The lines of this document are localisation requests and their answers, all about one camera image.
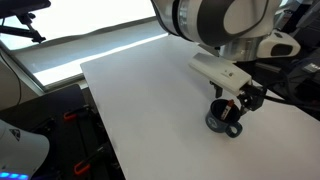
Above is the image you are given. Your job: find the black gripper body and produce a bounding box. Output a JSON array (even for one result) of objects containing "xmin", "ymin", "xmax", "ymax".
[{"xmin": 238, "ymin": 84, "xmax": 268, "ymax": 113}]

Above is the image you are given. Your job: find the white robot base with logo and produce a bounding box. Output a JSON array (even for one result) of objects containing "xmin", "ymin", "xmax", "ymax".
[{"xmin": 0, "ymin": 119, "xmax": 51, "ymax": 180}]

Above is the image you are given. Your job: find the dark teal mug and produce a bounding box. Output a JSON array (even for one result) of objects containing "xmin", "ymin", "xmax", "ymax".
[{"xmin": 205, "ymin": 98, "xmax": 244, "ymax": 139}]

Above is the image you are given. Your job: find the grey case with label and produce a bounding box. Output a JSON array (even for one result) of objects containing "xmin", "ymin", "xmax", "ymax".
[{"xmin": 289, "ymin": 56, "xmax": 320, "ymax": 101}]

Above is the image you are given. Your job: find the grey window sill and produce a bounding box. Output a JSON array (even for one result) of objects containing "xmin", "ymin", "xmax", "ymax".
[{"xmin": 0, "ymin": 16, "xmax": 169, "ymax": 93}]

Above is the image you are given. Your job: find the black side table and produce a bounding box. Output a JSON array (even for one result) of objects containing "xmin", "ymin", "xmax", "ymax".
[{"xmin": 0, "ymin": 83, "xmax": 126, "ymax": 180}]

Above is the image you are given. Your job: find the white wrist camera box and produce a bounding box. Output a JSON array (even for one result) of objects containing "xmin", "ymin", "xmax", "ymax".
[{"xmin": 188, "ymin": 52, "xmax": 253, "ymax": 97}]

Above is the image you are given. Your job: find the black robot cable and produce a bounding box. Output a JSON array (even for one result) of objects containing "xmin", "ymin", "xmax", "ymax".
[{"xmin": 263, "ymin": 69, "xmax": 320, "ymax": 113}]

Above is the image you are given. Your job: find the orange handled black clamp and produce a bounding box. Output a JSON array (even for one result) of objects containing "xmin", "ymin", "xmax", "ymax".
[
  {"xmin": 63, "ymin": 105, "xmax": 91, "ymax": 122},
  {"xmin": 73, "ymin": 143, "xmax": 111, "ymax": 177}
]

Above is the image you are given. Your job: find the black camera stand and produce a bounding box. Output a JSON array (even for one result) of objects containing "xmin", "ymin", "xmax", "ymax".
[{"xmin": 0, "ymin": 0, "xmax": 53, "ymax": 44}]

